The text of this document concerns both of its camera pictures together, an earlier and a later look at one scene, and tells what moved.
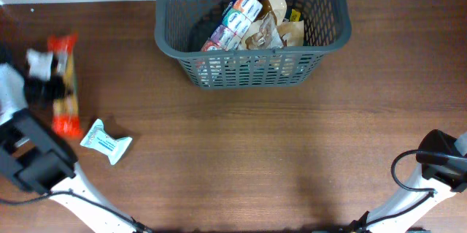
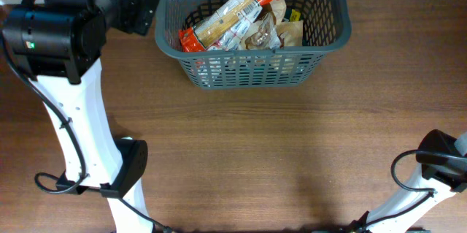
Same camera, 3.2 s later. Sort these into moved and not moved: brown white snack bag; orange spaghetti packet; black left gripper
Moved: black left gripper; orange spaghetti packet
Not moved: brown white snack bag
